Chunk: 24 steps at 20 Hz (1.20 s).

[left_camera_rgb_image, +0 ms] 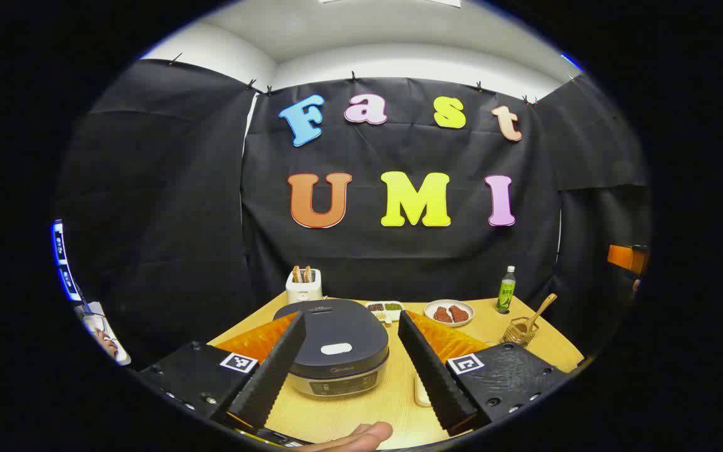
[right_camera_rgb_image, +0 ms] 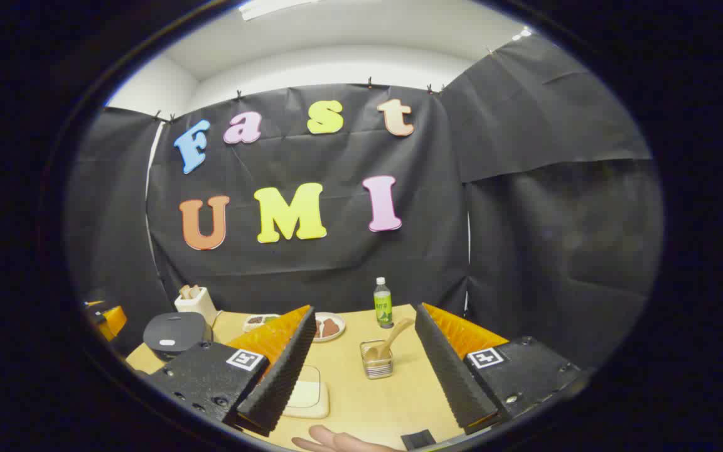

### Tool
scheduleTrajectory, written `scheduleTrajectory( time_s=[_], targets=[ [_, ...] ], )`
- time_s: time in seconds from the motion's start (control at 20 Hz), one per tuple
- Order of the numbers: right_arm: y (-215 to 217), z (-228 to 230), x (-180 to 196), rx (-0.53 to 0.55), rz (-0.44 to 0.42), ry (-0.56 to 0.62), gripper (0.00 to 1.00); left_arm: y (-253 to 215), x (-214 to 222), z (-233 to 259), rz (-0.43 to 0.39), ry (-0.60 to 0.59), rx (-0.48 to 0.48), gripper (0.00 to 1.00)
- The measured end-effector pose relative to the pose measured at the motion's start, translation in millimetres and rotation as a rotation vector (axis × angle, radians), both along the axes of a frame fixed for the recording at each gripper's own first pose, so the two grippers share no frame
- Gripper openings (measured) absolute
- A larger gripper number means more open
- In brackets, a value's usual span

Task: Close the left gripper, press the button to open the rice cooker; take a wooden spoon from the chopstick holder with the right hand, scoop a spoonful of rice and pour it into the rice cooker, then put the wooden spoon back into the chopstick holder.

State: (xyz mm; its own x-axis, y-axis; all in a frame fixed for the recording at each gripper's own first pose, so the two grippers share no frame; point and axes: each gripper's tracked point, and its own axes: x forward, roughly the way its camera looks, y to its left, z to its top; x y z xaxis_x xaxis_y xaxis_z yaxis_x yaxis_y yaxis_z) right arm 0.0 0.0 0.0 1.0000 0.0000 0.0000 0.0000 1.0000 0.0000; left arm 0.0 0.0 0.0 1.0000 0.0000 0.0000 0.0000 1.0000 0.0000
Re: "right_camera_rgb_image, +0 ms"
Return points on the white toaster with bread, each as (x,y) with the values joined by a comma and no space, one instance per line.
(197,307)

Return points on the white divided side dish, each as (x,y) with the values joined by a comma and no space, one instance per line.
(260,321)

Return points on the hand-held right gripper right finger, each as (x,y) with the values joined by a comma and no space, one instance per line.
(449,376)

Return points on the white round plate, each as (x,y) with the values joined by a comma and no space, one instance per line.
(338,329)

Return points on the clear container of rice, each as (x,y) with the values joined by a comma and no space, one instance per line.
(311,395)

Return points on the long ceiling light panel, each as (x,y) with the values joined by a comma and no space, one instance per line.
(267,7)

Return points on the green drink bottle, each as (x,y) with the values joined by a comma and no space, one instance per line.
(383,311)

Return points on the wooden spoon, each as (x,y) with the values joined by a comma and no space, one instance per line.
(399,329)

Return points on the black backdrop cloth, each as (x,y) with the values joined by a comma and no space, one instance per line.
(524,251)

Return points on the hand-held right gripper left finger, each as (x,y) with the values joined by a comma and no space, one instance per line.
(280,383)

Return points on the small ceiling light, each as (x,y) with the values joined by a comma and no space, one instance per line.
(523,33)

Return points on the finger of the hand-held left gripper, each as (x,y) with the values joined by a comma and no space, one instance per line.
(113,320)

